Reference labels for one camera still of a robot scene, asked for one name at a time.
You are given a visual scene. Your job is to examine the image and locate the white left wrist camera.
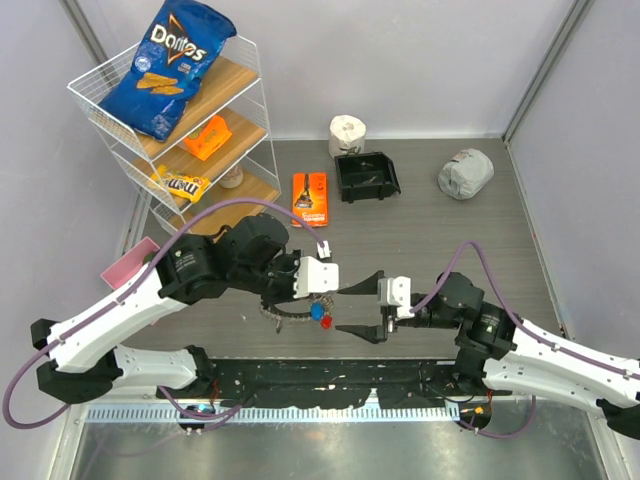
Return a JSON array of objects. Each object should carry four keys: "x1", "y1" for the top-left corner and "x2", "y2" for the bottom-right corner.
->
[{"x1": 293, "y1": 241, "x2": 340, "y2": 299}]

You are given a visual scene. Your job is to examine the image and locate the white toilet paper roll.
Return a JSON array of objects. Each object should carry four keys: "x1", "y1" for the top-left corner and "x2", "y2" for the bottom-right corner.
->
[{"x1": 328, "y1": 115, "x2": 367, "y2": 158}]

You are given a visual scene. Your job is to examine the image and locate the black plastic storage bin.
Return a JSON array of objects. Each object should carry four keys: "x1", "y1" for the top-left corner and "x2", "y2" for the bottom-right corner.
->
[{"x1": 334, "y1": 152, "x2": 401, "y2": 203}]

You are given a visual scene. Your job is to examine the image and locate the orange razor box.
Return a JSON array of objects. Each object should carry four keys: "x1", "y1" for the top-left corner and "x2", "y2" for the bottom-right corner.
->
[{"x1": 292, "y1": 172, "x2": 329, "y2": 228}]

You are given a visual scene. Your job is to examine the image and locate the orange snack box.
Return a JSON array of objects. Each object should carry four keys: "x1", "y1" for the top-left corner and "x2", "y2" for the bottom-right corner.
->
[{"x1": 180, "y1": 115, "x2": 232, "y2": 161}]

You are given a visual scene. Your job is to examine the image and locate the green lime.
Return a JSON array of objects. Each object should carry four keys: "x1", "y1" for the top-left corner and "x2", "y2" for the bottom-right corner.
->
[{"x1": 142, "y1": 253, "x2": 155, "y2": 265}]

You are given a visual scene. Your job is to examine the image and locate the pink plastic tray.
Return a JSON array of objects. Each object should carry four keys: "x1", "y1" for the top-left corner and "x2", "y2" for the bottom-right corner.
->
[{"x1": 100, "y1": 237, "x2": 160, "y2": 290}]

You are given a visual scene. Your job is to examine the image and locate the white wire wooden shelf rack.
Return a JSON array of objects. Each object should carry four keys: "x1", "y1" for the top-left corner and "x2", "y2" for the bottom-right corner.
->
[{"x1": 67, "y1": 36, "x2": 281, "y2": 233}]

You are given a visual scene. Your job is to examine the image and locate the blue tag key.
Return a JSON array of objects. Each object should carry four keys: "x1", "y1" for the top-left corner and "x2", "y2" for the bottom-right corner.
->
[{"x1": 310, "y1": 302, "x2": 325, "y2": 322}]

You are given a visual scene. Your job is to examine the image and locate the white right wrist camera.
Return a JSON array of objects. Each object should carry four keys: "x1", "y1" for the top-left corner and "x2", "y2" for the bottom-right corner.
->
[{"x1": 377, "y1": 276, "x2": 414, "y2": 320}]

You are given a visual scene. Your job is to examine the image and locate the yellow M&M candy bag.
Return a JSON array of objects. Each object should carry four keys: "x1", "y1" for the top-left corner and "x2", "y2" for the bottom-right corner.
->
[{"x1": 151, "y1": 164, "x2": 211, "y2": 203}]

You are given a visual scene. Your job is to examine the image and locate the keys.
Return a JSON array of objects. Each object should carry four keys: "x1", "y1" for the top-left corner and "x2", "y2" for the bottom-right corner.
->
[{"x1": 348, "y1": 160, "x2": 383, "y2": 186}]

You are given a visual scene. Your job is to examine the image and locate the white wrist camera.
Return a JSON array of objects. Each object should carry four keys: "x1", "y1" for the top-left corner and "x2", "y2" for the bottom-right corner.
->
[
  {"x1": 377, "y1": 276, "x2": 414, "y2": 320},
  {"x1": 293, "y1": 241, "x2": 340, "y2": 299}
]

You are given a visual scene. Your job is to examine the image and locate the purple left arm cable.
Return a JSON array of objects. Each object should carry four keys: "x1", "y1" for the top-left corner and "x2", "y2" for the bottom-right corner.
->
[{"x1": 2, "y1": 197, "x2": 334, "y2": 431}]

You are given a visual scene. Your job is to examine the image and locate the blue Doritos chip bag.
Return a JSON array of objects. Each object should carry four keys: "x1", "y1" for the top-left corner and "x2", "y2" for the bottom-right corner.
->
[{"x1": 99, "y1": 1, "x2": 237, "y2": 142}]

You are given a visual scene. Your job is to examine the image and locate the grey wrapped paper bundle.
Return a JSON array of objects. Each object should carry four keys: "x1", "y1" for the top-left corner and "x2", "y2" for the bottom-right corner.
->
[{"x1": 437, "y1": 148, "x2": 495, "y2": 200}]

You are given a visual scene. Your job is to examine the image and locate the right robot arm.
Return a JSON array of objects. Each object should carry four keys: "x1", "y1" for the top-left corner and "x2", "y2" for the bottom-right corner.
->
[{"x1": 340, "y1": 271, "x2": 639, "y2": 439}]

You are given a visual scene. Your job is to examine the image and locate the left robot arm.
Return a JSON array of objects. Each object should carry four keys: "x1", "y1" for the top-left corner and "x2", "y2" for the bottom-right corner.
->
[{"x1": 31, "y1": 214, "x2": 305, "y2": 404}]

